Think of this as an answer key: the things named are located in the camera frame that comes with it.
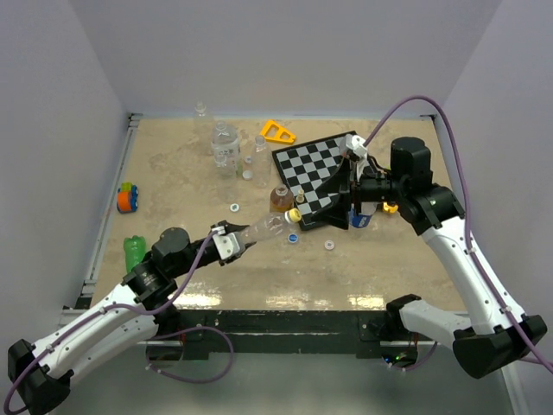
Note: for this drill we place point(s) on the labelled clear water bottle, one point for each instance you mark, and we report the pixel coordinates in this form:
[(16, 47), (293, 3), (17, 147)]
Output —
[(225, 141)]

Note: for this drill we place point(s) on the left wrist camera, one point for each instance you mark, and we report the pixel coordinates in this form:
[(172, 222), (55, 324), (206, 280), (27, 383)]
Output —
[(225, 243)]

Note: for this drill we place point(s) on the clear bottle yellow cap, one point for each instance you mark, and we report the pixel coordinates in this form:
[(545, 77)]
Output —
[(268, 227)]

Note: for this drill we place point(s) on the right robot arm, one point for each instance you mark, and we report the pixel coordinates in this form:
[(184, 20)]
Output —
[(496, 331)]

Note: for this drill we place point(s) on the coloured toy blocks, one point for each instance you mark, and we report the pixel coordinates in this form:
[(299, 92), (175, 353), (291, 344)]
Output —
[(390, 208)]

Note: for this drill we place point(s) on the cream chess piece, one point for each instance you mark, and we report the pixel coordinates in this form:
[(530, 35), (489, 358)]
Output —
[(300, 196)]

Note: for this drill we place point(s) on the brown tea bottle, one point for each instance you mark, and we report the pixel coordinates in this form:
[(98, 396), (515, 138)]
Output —
[(281, 199)]

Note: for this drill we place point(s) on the black white chessboard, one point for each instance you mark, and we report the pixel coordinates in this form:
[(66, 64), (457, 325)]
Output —
[(306, 166)]

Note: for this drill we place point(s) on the black base frame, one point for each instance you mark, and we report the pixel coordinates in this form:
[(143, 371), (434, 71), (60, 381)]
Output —
[(366, 334)]

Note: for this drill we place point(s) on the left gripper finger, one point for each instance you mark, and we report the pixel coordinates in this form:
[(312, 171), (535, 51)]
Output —
[(234, 228), (238, 252)]

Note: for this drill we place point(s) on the green plastic bottle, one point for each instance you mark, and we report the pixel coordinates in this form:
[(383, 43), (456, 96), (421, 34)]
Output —
[(134, 251)]

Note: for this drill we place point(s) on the aluminium rail frame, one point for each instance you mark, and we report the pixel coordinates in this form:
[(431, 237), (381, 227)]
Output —
[(91, 277)]

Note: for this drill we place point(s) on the yellow triangular toy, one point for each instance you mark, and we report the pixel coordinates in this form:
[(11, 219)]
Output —
[(275, 133)]

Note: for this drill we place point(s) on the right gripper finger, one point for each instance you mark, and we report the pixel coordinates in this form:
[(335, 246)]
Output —
[(338, 184), (336, 214)]

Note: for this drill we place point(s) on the clear bottle near board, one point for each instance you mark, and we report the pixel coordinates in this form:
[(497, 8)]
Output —
[(261, 161)]

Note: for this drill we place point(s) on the small clear bottle front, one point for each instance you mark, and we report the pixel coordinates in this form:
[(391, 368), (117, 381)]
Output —
[(226, 179)]

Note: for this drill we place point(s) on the blue label clear bottle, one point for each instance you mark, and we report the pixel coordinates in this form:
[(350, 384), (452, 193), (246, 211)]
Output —
[(360, 218)]

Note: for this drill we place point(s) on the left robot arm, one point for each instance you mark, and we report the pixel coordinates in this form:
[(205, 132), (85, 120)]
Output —
[(44, 372)]

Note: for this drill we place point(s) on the clear bottle back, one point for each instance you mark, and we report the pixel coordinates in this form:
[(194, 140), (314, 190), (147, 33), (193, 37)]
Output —
[(203, 126)]

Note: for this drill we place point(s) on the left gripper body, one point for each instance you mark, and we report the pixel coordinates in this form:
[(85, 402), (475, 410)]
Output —
[(188, 264)]

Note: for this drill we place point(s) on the orange blue toy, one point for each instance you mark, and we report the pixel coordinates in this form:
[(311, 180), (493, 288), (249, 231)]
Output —
[(127, 196)]

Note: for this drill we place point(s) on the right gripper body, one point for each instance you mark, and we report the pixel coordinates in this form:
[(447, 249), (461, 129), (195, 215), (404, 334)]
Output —
[(378, 188)]

